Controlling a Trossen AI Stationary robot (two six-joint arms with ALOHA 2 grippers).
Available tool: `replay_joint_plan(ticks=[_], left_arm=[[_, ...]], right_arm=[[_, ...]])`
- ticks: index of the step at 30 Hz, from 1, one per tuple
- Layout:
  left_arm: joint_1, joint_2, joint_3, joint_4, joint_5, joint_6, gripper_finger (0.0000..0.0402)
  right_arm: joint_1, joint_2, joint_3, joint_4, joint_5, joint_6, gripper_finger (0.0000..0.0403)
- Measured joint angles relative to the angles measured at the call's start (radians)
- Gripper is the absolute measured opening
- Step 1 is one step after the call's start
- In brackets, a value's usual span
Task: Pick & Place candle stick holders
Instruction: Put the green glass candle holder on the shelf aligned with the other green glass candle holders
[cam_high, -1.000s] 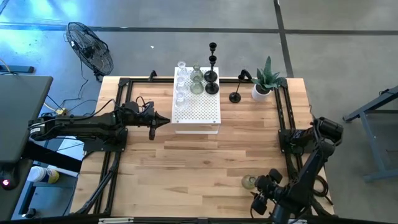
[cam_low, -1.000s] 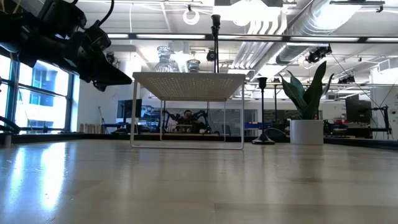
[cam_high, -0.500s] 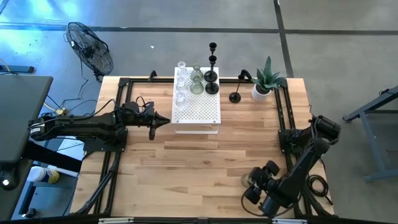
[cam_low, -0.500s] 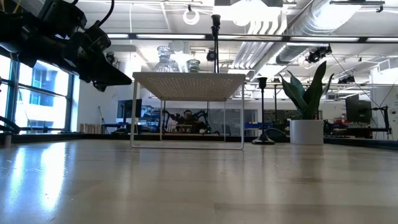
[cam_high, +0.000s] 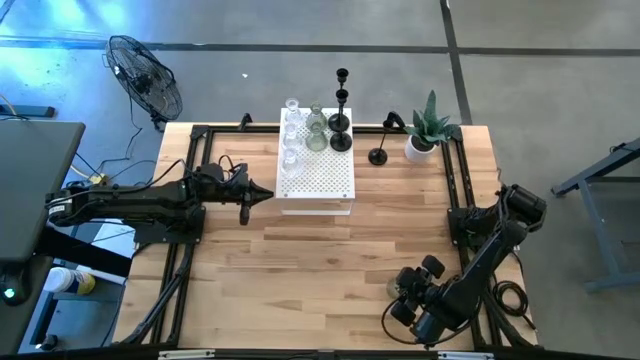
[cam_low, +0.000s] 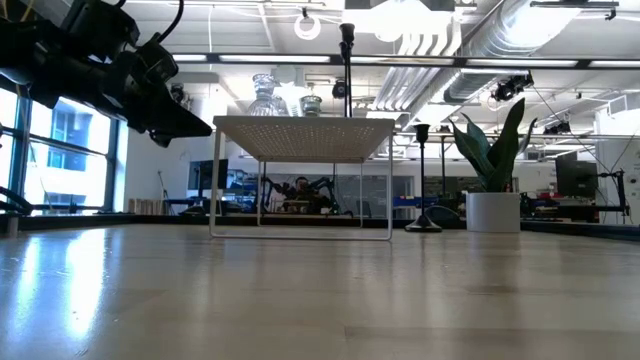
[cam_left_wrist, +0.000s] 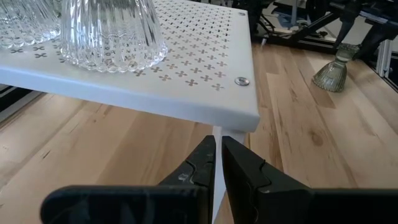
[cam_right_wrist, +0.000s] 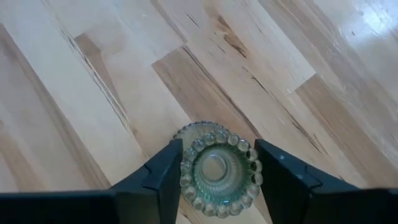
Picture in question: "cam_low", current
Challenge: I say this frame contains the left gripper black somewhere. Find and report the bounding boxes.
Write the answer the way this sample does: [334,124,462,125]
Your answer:
[101,37,215,140]

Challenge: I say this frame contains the green glass candle holder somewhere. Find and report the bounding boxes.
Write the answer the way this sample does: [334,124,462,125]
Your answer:
[300,93,324,118]

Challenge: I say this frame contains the black computer monitor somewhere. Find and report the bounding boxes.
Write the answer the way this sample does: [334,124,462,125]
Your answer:
[555,149,600,199]
[188,158,230,199]

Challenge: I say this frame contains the wooden pallet boards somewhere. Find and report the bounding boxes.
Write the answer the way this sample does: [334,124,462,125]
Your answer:
[127,198,155,215]

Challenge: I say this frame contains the overhead light bar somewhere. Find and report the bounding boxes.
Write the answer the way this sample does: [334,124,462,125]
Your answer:
[169,52,640,70]

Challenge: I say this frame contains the white perforated shelf riser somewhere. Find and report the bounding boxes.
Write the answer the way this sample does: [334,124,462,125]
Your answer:
[208,115,397,242]

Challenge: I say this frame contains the green snake plant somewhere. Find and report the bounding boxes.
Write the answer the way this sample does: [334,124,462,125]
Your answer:
[448,97,539,194]

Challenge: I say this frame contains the white plant pot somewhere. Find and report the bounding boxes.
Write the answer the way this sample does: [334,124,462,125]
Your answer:
[464,191,522,234]

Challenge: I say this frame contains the black aluminium table frame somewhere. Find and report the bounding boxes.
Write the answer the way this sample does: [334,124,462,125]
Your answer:
[0,184,640,242]

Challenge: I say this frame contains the white ring light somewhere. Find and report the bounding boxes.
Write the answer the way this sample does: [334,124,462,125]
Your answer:
[293,12,322,41]

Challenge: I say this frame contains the silver ceiling ventilation duct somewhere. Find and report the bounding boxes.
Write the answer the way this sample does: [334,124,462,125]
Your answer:
[414,0,591,121]

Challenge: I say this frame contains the black camera on mount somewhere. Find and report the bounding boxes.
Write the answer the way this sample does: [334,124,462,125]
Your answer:
[492,72,535,104]

